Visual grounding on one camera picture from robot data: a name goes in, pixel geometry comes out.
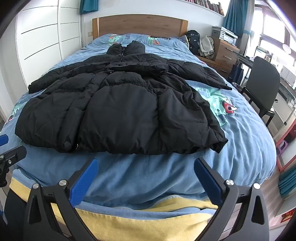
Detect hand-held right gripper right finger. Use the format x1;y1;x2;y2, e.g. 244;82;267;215
194;158;270;241

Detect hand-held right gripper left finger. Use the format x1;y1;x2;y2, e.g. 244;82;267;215
23;158;100;241

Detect black puffer jacket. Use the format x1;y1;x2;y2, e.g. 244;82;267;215
14;40;233;155

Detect blue printed blanket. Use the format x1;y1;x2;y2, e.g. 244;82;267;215
0;33;277;208

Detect person's dark trousers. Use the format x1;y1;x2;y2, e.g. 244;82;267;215
0;185;27;241

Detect yellow bed sheet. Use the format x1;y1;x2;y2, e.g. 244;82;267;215
9;177;219;241

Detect stack of teal mats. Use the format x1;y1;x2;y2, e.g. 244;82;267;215
279;168;296;200

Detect purple stool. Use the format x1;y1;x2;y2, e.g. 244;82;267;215
276;141;289;156

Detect red box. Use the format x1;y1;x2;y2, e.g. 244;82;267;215
281;210;296;224

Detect dark shopping bag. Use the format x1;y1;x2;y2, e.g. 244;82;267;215
229;62;244;82

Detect white wardrobe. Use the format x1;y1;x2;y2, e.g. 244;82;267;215
0;0;84;112

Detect black chair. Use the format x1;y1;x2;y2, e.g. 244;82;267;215
239;56;281;127

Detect glass desk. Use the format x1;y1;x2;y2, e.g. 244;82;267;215
236;52;257;70

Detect wooden dresser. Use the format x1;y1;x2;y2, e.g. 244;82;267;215
199;37;241;78

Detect beige clothing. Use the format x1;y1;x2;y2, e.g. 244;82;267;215
199;36;216;58

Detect black backpack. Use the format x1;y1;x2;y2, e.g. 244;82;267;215
186;30;201;55

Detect grey white printer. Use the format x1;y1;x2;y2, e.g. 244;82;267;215
212;26;238;45

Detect short teal curtain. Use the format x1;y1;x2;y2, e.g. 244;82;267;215
80;0;104;15

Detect wooden headboard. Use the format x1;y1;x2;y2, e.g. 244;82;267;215
92;17;189;39

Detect long teal curtain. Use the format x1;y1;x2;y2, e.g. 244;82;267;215
222;0;255;35

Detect side window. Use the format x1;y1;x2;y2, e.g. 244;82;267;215
252;0;296;70

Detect row of books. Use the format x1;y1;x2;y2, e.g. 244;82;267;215
185;0;225;16

